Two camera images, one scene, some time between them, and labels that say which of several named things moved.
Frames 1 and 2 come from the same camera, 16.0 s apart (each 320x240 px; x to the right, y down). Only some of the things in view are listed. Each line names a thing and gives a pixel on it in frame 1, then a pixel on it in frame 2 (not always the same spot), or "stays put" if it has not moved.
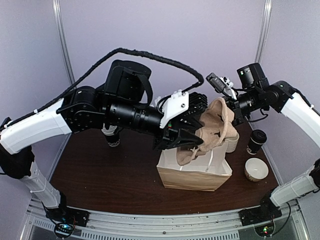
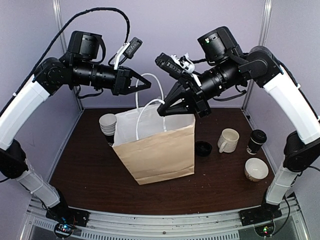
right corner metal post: (263, 31) stays put
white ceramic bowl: (256, 169) stays put
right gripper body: (237, 119) -> (199, 100)
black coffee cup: (258, 137) stays put
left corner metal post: (58, 10) stays put
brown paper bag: (207, 172) -> (154, 148)
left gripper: (184, 137) -> (123, 79)
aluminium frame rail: (292, 224) stays put
